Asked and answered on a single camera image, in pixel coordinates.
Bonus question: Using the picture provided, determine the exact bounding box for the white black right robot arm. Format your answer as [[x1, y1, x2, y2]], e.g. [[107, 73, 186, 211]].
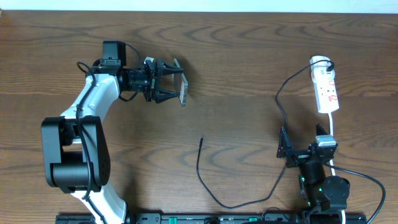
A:
[[157, 124, 350, 224]]

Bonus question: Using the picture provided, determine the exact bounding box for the black USB charging cable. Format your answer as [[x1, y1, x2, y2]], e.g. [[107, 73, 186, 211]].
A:
[[196, 59, 335, 210]]

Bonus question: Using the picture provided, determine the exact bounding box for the white power strip cord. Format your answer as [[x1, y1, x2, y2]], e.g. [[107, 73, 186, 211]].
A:
[[328, 112, 346, 224]]

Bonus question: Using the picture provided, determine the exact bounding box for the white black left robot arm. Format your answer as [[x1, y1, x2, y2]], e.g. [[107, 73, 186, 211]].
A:
[[41, 57, 188, 223]]

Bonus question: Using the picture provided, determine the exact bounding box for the white power strip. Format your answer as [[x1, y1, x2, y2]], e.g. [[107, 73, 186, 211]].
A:
[[310, 55, 339, 114]]

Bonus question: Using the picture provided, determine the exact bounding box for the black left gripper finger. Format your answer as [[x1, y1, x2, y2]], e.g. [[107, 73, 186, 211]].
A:
[[155, 89, 178, 103], [157, 59, 183, 76]]

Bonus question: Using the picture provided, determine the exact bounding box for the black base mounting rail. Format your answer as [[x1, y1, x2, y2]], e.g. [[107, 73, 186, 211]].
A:
[[55, 211, 367, 224]]

